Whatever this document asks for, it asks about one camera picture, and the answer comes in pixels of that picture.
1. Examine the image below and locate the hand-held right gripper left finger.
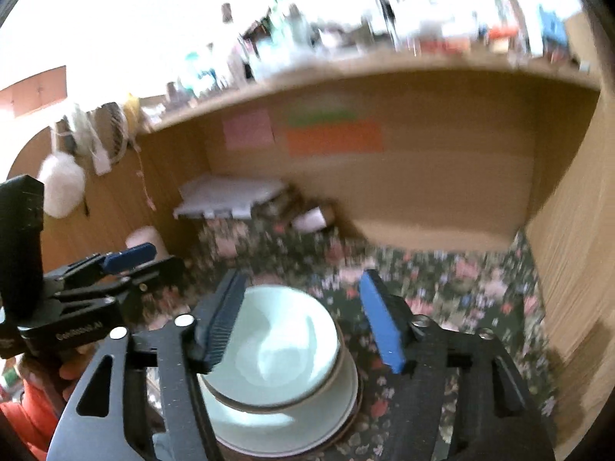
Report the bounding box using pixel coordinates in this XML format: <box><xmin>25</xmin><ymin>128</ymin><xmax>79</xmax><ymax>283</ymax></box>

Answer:
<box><xmin>48</xmin><ymin>269</ymin><xmax>251</xmax><ymax>461</ymax></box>

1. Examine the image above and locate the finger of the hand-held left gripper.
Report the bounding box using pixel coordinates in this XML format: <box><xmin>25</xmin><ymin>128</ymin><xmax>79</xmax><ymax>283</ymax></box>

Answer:
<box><xmin>58</xmin><ymin>257</ymin><xmax>186</xmax><ymax>304</ymax></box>
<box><xmin>45</xmin><ymin>242</ymin><xmax>157</xmax><ymax>285</ymax></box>

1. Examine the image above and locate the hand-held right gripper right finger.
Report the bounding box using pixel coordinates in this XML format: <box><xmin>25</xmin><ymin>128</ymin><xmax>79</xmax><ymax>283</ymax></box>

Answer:
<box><xmin>359</xmin><ymin>270</ymin><xmax>555</xmax><ymax>461</ymax></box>

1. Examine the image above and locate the mint green bowl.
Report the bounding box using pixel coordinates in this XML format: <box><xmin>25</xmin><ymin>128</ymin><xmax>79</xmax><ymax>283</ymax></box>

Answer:
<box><xmin>202</xmin><ymin>285</ymin><xmax>344</xmax><ymax>409</ymax></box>

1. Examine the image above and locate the pink bowl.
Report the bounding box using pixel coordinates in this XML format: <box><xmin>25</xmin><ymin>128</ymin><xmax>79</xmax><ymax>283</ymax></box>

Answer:
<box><xmin>204</xmin><ymin>331</ymin><xmax>347</xmax><ymax>416</ymax></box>

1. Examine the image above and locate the brown plate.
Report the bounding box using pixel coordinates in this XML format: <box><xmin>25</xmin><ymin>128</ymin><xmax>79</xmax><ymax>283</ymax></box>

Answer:
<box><xmin>331</xmin><ymin>370</ymin><xmax>366</xmax><ymax>447</ymax></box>

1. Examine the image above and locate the mint green plate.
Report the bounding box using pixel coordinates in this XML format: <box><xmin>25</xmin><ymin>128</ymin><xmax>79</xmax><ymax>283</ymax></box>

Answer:
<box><xmin>199</xmin><ymin>360</ymin><xmax>361</xmax><ymax>457</ymax></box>

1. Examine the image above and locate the person's left forearm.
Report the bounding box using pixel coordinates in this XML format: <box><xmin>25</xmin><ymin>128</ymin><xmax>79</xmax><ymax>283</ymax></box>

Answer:
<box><xmin>0</xmin><ymin>379</ymin><xmax>65</xmax><ymax>461</ymax></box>

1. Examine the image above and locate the person's left hand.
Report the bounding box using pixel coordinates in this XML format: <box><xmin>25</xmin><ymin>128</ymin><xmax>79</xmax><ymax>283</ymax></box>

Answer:
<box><xmin>58</xmin><ymin>350</ymin><xmax>99</xmax><ymax>401</ymax></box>

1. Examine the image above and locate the floral tablecloth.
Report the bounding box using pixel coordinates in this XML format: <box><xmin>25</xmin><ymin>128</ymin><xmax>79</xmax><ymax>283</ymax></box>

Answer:
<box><xmin>183</xmin><ymin>211</ymin><xmax>558</xmax><ymax>461</ymax></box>

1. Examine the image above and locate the white fluffy puff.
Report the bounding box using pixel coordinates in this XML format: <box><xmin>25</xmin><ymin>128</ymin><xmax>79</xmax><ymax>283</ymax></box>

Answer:
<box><xmin>37</xmin><ymin>151</ymin><xmax>86</xmax><ymax>218</ymax></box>

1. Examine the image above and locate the stack of papers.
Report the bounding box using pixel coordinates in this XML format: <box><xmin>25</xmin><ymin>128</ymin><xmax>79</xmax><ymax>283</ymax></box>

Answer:
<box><xmin>173</xmin><ymin>175</ymin><xmax>289</xmax><ymax>222</ymax></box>

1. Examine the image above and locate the brown patterned headband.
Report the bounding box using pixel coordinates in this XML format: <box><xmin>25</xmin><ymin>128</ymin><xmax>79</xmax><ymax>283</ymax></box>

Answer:
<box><xmin>93</xmin><ymin>102</ymin><xmax>130</xmax><ymax>166</ymax></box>

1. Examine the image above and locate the small pink box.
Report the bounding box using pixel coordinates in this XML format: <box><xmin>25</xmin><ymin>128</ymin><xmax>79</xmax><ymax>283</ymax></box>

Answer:
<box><xmin>291</xmin><ymin>207</ymin><xmax>337</xmax><ymax>232</ymax></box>

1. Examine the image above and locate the white furry headband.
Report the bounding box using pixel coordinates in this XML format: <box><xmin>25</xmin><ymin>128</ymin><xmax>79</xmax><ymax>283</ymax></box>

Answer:
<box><xmin>67</xmin><ymin>103</ymin><xmax>103</xmax><ymax>155</ymax></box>

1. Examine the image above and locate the pink sticky note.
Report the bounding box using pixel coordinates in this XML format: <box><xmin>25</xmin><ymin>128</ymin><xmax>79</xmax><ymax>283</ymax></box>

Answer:
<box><xmin>223</xmin><ymin>108</ymin><xmax>276</xmax><ymax>151</ymax></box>

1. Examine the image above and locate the orange sticky note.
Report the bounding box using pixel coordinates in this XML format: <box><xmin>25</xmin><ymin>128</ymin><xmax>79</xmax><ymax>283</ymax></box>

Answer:
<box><xmin>287</xmin><ymin>122</ymin><xmax>385</xmax><ymax>155</ymax></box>

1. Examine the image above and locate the green sticky note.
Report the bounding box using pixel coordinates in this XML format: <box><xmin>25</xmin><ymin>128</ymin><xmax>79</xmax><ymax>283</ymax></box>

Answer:
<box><xmin>283</xmin><ymin>101</ymin><xmax>359</xmax><ymax>126</ymax></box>

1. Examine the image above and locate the wooden shelf board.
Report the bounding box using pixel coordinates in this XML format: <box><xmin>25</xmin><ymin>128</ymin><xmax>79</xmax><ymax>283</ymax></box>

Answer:
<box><xmin>139</xmin><ymin>53</ymin><xmax>601</xmax><ymax>135</ymax></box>

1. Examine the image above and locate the wooden wall cabinet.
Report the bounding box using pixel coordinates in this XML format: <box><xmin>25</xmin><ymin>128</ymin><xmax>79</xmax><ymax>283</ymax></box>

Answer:
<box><xmin>0</xmin><ymin>65</ymin><xmax>68</xmax><ymax>118</ymax></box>

